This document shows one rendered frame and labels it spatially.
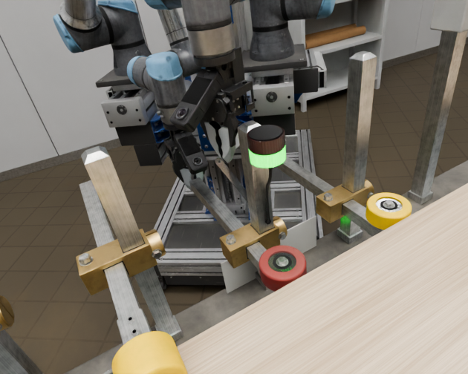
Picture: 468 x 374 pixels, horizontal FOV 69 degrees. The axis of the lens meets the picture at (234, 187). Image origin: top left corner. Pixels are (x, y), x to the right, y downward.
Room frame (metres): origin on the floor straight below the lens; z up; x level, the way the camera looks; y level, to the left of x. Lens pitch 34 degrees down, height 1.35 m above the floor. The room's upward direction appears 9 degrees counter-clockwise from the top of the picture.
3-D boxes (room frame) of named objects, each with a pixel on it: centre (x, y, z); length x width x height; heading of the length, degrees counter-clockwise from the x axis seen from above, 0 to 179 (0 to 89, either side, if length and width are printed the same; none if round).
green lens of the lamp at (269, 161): (0.49, -0.06, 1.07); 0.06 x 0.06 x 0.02
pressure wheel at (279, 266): (0.40, -0.06, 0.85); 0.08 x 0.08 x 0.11
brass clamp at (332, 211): (0.63, -0.25, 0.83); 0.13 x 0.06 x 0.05; 113
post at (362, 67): (0.64, -0.28, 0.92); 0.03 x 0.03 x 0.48; 23
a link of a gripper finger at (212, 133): (0.63, 0.00, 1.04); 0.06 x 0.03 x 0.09; 133
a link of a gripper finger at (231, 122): (0.59, -0.01, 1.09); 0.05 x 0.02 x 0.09; 43
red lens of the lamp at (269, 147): (0.49, -0.06, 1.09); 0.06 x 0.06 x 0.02
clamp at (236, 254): (0.53, -0.03, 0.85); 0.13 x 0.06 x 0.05; 113
